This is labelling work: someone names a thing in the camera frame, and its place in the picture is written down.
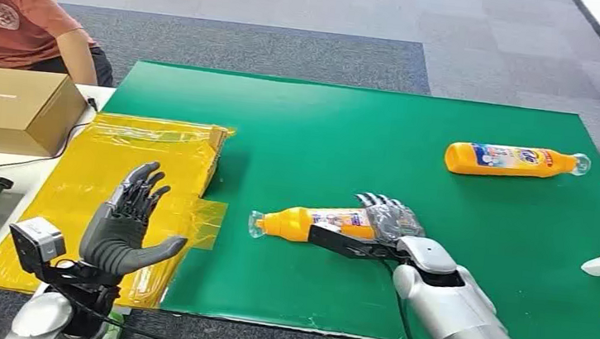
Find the box wrapped in yellow film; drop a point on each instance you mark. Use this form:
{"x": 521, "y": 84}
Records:
{"x": 112, "y": 172}

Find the orange bottle with clear cap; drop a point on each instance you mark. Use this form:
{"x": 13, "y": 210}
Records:
{"x": 300, "y": 223}
{"x": 504, "y": 161}

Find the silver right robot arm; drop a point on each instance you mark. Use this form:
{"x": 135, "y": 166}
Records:
{"x": 462, "y": 316}

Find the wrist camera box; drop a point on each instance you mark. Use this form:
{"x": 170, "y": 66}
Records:
{"x": 37, "y": 245}
{"x": 342, "y": 243}

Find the person's forearm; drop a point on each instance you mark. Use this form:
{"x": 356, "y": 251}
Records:
{"x": 78, "y": 59}

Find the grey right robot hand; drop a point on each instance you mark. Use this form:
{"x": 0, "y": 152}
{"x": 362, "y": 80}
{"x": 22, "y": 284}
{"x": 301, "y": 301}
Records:
{"x": 394, "y": 221}

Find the green table mat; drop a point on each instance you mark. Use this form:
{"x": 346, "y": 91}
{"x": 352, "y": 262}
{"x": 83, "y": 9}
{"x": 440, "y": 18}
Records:
{"x": 333, "y": 166}

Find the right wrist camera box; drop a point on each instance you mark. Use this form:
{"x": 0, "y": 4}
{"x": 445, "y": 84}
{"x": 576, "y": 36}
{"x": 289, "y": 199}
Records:
{"x": 342, "y": 243}

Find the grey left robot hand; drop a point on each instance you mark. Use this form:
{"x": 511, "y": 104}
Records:
{"x": 114, "y": 238}

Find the brown cardboard box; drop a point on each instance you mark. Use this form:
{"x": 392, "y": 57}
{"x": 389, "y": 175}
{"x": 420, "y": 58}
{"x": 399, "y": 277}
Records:
{"x": 6, "y": 109}

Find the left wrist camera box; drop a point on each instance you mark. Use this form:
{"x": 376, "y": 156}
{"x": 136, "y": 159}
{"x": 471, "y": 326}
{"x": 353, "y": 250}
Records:
{"x": 37, "y": 245}

